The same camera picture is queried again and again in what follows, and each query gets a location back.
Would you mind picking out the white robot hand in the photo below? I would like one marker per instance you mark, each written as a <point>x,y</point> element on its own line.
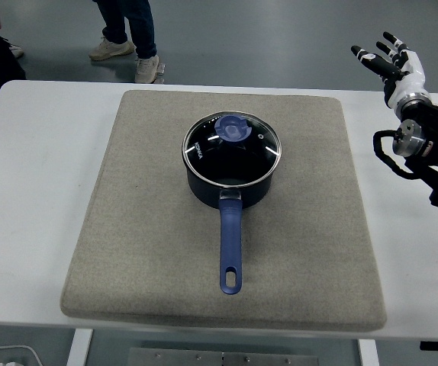
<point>409,72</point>

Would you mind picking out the glass lid with blue knob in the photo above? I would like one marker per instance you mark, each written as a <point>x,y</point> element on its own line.
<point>203,152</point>

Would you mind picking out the white table leg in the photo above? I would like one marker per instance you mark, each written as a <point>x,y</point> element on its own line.
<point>79,348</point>
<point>368,354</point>

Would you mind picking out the beige fabric mat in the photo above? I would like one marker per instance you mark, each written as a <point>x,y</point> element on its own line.
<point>146,228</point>

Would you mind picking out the grey metal plate with screws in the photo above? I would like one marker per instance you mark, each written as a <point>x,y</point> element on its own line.
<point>223,358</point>

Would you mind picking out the white rimmed bin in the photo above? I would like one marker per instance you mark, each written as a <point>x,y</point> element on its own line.
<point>32,352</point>

